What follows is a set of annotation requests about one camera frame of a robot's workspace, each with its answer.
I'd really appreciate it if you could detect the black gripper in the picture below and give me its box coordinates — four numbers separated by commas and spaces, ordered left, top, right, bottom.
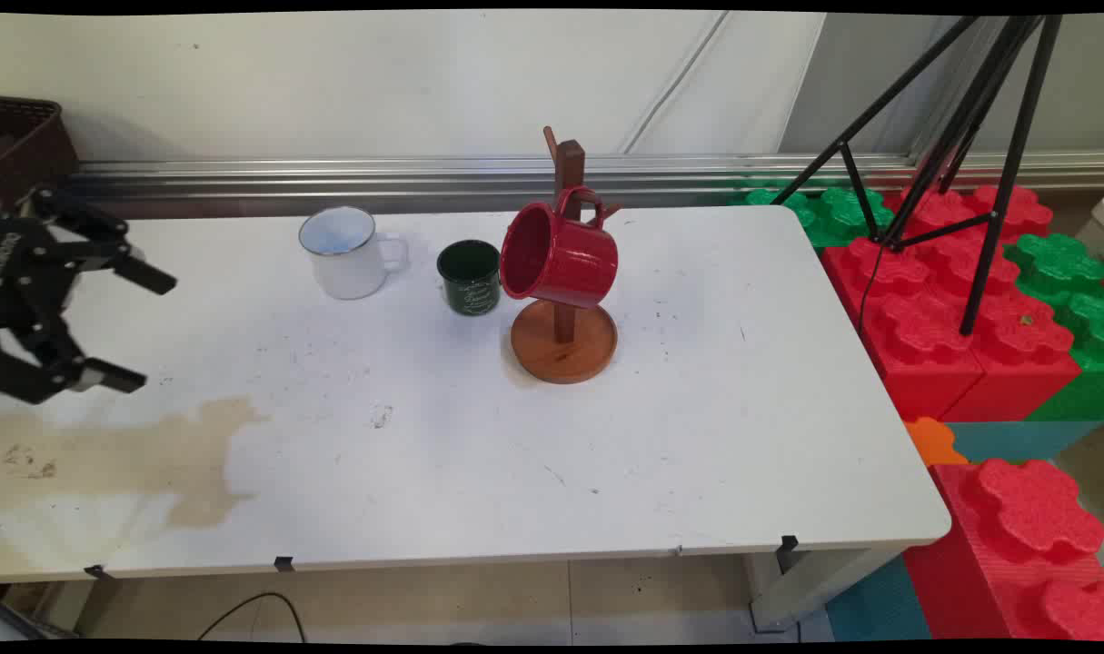
0, 184, 178, 406

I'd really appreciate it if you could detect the red ceramic mug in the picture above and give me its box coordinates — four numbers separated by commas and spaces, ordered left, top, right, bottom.
499, 186, 620, 311

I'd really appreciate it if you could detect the brown wicker basket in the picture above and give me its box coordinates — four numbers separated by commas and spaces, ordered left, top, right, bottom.
0, 97, 81, 210

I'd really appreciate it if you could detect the white enamel mug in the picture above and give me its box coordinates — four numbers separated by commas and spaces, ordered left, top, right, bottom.
298, 205, 410, 302

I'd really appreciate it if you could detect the dark green printed mug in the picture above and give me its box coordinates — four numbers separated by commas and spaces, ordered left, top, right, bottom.
436, 240, 502, 317

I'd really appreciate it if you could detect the wooden mug tree stand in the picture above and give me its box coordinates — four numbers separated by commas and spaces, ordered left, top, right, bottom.
510, 126, 623, 385

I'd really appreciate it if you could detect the green foam block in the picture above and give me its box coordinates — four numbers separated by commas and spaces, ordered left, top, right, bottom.
729, 177, 898, 248
1006, 233, 1104, 423

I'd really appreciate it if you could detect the white table leg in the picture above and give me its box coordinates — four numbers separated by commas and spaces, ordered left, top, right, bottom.
745, 545, 907, 634

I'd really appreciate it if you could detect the teal foam block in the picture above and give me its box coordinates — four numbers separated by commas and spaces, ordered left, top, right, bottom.
944, 420, 1104, 466
824, 552, 934, 642

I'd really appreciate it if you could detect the orange foam piece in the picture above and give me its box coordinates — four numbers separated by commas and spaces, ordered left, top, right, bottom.
904, 416, 969, 469

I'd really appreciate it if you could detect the black tripod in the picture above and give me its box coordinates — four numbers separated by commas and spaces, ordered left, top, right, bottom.
770, 14, 1066, 337

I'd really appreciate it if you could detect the large red foam block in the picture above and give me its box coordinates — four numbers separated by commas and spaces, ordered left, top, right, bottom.
904, 457, 1104, 641

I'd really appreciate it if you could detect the aluminium wall rail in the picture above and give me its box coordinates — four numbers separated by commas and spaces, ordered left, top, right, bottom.
61, 150, 1104, 219

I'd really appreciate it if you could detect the black floor cable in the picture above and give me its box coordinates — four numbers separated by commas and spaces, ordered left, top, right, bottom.
197, 592, 308, 643

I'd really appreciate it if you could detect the thin black cable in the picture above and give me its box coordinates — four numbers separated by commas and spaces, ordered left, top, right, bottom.
858, 238, 885, 344

